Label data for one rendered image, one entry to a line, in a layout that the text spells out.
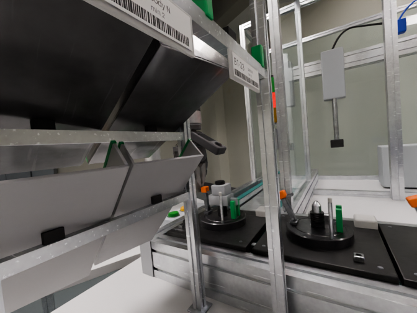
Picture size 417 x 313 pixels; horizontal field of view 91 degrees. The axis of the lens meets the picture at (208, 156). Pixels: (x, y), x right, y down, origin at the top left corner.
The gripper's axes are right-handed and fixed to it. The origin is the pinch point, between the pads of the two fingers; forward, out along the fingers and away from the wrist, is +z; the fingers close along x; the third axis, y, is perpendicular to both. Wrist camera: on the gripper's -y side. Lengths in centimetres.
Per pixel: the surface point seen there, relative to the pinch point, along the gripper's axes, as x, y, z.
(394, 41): -78, -62, -54
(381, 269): 10.5, -42.8, 9.9
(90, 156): 33.3, -0.2, -13.1
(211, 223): 6.9, -7.5, 8.1
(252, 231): 3.9, -17.8, 10.0
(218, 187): 2.2, -7.6, -0.8
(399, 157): -78, -62, 0
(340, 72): -99, -41, -51
